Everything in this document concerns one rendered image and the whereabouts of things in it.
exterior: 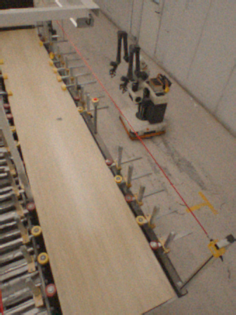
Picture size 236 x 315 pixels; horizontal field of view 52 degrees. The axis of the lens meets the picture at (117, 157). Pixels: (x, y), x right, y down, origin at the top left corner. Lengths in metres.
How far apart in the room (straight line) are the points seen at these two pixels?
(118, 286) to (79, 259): 0.37
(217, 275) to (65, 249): 1.87
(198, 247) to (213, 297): 0.55
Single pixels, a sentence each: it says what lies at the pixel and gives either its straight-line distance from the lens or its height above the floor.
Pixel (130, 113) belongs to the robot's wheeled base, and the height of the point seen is 0.28.
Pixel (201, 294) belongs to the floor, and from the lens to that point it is 3.19.
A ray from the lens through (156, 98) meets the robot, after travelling 3.86.
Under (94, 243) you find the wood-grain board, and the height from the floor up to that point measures 0.90.
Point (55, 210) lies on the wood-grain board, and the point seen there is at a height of 0.90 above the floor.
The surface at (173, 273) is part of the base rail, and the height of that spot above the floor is 0.70.
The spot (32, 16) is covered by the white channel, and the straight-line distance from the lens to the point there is 1.53.
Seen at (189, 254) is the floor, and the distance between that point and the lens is 3.30.
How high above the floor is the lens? 2.91
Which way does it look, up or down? 48 degrees down
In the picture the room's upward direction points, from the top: 6 degrees clockwise
